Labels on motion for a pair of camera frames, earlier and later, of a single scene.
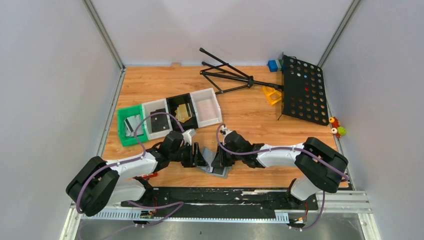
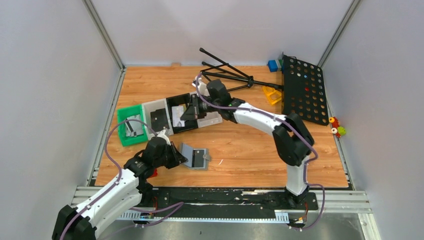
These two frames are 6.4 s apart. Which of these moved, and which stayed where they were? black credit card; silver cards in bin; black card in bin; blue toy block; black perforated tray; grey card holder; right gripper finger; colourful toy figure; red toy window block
Moved: grey card holder; right gripper finger; black credit card
Stayed: black perforated tray; colourful toy figure; silver cards in bin; blue toy block; black card in bin; red toy window block
